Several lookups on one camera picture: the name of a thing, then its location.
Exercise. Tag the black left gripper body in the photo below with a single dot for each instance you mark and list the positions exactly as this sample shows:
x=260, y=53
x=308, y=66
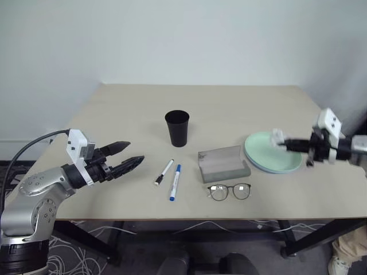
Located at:
x=99, y=169

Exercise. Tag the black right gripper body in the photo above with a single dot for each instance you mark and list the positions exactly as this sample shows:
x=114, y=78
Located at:
x=318, y=146

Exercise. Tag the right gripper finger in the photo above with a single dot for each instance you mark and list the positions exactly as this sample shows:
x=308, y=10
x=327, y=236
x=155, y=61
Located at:
x=296, y=141
x=296, y=148

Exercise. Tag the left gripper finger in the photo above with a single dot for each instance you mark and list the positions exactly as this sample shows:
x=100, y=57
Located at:
x=129, y=164
x=119, y=146

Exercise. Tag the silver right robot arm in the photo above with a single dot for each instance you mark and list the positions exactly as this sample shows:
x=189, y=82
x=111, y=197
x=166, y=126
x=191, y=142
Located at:
x=358, y=143

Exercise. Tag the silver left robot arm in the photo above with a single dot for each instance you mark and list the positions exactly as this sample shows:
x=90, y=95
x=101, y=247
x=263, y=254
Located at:
x=28, y=213

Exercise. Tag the black plastic cup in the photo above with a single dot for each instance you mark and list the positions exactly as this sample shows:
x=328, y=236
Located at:
x=177, y=129

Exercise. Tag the grey open glasses case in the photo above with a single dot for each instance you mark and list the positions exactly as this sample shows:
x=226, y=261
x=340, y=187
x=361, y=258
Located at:
x=223, y=164

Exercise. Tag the dark round-framed glasses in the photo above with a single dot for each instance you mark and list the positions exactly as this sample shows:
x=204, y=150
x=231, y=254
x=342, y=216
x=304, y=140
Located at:
x=229, y=192

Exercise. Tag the light green plate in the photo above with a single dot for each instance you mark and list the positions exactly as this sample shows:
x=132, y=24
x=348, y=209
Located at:
x=263, y=151

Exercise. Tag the white marker black cap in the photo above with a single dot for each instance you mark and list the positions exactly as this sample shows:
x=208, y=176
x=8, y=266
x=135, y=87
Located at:
x=164, y=172

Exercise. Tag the light blue plate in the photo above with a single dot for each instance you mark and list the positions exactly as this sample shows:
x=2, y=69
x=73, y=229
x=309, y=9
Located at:
x=265, y=171

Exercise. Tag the white marker blue cap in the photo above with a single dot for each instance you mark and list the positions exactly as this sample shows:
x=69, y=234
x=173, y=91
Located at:
x=175, y=183

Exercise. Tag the beige trouser leg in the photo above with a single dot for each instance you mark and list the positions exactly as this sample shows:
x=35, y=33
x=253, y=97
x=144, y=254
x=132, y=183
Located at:
x=352, y=246

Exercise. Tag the dark rounded shape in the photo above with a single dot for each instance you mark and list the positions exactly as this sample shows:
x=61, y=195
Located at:
x=173, y=265

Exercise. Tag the white shoe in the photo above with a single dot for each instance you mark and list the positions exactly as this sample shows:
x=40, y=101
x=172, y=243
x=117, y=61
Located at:
x=338, y=266

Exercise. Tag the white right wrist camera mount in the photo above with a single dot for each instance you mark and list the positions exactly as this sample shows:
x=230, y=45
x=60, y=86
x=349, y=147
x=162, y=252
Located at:
x=328, y=118

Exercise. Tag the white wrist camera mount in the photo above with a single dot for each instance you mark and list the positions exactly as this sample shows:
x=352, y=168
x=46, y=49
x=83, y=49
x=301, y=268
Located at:
x=328, y=118
x=75, y=140

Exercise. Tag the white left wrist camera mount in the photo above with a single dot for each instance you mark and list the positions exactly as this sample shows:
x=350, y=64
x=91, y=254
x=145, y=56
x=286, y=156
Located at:
x=75, y=140

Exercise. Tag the black metal table frame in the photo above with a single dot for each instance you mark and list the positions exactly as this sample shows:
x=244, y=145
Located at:
x=289, y=237

